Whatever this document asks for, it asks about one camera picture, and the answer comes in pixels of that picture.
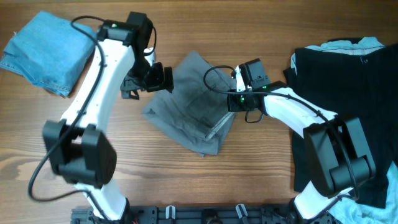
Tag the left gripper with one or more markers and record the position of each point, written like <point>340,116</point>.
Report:
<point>158,82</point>

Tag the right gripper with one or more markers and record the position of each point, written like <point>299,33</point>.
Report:
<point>234,106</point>

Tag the grey shorts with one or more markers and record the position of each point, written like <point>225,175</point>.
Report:
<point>192,115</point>

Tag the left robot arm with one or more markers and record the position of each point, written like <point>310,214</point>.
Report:
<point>77,147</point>

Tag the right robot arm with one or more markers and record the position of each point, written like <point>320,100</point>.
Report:
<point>338,156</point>

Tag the folded blue denim garment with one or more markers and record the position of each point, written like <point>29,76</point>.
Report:
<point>49,53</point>

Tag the light blue garment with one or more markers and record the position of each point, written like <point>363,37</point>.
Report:
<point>358,46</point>

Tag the black garment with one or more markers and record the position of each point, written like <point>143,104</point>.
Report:
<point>364,86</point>

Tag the right white rail clip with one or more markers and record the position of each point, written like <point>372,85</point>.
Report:
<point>241,211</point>

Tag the white rail clip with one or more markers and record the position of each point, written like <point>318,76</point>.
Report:
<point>170,212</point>
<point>241,211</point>

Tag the left white rail clip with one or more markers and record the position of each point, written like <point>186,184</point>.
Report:
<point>170,212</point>

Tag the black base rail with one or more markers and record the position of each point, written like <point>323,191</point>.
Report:
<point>265,214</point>

